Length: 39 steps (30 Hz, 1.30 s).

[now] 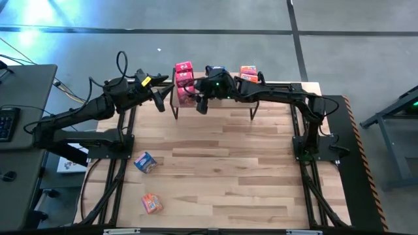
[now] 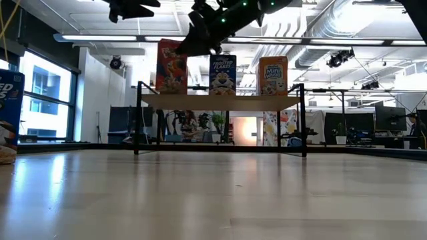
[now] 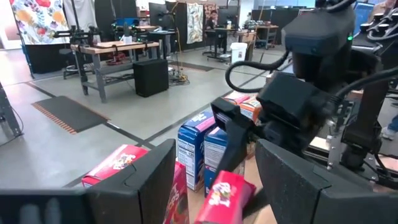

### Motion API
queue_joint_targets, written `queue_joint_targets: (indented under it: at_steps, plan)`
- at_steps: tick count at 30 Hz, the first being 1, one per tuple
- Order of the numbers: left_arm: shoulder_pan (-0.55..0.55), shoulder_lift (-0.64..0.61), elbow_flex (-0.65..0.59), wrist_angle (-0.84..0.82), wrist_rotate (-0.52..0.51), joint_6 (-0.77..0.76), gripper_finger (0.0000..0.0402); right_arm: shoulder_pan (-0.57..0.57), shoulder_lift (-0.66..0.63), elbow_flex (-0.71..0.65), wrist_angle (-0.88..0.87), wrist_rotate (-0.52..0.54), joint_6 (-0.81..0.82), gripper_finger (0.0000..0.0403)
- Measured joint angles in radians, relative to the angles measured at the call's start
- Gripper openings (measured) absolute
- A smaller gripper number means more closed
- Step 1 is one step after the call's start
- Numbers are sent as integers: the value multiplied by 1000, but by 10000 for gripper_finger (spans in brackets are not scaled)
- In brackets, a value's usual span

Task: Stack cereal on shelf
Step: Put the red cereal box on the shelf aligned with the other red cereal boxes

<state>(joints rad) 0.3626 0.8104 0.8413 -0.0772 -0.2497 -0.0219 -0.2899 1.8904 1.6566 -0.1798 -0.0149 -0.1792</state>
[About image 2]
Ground colourful patterned white cloth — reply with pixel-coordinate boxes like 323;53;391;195
263;109;298;147

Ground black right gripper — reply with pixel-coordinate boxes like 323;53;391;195
174;0;268;57

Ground wooden shelf black metal frame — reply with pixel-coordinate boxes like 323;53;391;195
133;81;307;157

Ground dark office desk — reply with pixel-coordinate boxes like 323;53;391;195
372;131;418;150

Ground black ceiling rail fixture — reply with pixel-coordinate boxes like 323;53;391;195
352;0;412;15

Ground large window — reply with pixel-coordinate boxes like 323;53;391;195
18;49;79;143

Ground black wall-mounted camera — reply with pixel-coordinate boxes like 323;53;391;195
109;55;123;70

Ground orange Frosted Mini Wheats box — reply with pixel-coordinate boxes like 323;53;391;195
258;55;289;97

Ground person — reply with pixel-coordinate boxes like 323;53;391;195
178;109;201;143
407;112;427;150

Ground green plant white pot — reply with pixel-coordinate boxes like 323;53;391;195
208;112;228;144
335;123;348;145

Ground red Froot Loops box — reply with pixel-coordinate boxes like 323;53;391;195
155;38;189;95

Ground black aluminium table frame rails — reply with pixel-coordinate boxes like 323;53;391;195
16;142;427;161

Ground black partition panel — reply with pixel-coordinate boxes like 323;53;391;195
325;112;375;145

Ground black ceiling spotlight cluster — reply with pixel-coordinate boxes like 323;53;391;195
326;48;356;69

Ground long linear ceiling light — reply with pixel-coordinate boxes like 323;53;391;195
53;33;427;47

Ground dark blue partition panel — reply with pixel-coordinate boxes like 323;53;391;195
107;106;157;144

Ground yellow cable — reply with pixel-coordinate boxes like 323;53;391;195
0;0;21;63

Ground silver ceiling air duct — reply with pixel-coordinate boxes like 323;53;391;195
272;0;371;79

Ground white hanging cloth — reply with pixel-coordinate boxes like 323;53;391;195
305;109;326;145

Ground blue Frosted Flakes box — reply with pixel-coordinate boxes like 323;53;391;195
0;69;25;165
209;54;238;97

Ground black metal frame stand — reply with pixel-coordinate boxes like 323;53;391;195
305;87;427;117

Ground small black ceiling spotlight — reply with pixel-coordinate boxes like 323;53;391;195
361;79;380;91

